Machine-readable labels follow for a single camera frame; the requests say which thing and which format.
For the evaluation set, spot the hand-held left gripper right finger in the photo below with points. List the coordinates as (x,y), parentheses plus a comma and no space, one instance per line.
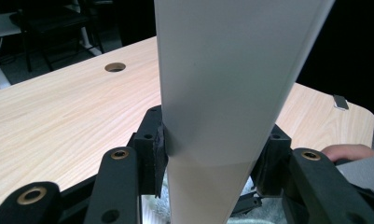
(271,161)

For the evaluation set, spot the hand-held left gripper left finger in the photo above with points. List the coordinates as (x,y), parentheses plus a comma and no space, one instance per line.
(149,146)

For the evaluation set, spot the white desk lamp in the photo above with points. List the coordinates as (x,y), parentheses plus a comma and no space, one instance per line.
(225,93)

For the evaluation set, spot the black chair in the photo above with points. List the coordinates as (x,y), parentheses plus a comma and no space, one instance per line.
(54,21)

